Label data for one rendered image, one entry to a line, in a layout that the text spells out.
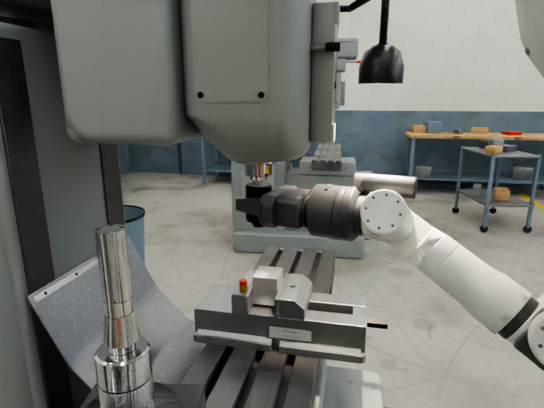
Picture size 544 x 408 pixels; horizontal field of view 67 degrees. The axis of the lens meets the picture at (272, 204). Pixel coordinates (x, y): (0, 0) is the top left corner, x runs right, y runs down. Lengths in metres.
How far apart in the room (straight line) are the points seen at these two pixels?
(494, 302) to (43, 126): 0.76
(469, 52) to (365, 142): 2.05
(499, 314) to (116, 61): 0.63
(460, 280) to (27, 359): 0.72
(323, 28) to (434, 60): 6.64
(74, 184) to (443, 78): 6.76
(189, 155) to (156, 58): 7.21
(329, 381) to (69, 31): 0.82
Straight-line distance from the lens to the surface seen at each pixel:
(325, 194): 0.65
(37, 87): 0.83
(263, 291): 0.84
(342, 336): 0.83
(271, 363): 0.83
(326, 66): 0.67
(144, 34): 0.65
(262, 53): 0.61
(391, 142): 7.23
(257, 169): 0.70
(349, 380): 0.98
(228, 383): 0.79
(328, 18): 0.68
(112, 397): 0.41
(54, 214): 0.85
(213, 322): 0.88
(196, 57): 0.64
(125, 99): 0.66
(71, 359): 0.85
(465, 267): 0.61
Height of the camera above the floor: 1.41
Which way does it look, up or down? 15 degrees down
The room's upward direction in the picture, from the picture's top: straight up
